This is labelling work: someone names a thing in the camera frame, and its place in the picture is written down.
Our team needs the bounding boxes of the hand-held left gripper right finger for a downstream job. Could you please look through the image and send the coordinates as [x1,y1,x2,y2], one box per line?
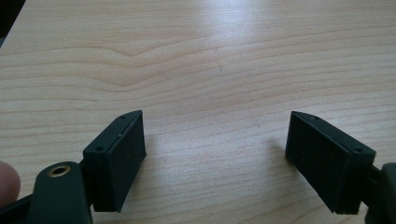
[284,110,377,216]

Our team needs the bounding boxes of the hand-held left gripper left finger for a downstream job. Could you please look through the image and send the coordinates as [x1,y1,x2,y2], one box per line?
[82,109,148,214]

